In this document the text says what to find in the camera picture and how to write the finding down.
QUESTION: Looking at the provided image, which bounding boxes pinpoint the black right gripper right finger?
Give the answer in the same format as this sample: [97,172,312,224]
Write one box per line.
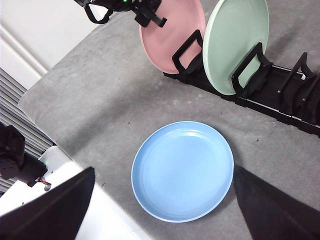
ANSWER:
[232,164,320,240]

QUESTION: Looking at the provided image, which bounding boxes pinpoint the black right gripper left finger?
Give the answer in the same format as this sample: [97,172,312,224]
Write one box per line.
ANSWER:
[0,166,96,240]

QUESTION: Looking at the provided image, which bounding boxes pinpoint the pink round plate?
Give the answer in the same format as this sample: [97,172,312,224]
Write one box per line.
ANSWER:
[138,0,207,75]

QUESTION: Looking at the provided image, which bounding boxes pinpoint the green round plate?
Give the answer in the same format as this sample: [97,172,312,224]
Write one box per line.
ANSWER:
[202,0,270,97]

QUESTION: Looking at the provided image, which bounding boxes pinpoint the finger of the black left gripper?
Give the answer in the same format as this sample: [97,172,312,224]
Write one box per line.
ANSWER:
[146,7,168,28]
[133,9,152,28]

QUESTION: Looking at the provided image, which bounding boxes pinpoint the black plate rack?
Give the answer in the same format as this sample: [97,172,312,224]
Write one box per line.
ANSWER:
[162,29,320,139]

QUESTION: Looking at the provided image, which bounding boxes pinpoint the blue round plate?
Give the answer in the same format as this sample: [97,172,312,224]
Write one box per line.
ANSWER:
[131,121,235,224]

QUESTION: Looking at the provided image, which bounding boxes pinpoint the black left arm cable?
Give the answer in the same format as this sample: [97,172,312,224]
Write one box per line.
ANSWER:
[83,3,114,25]

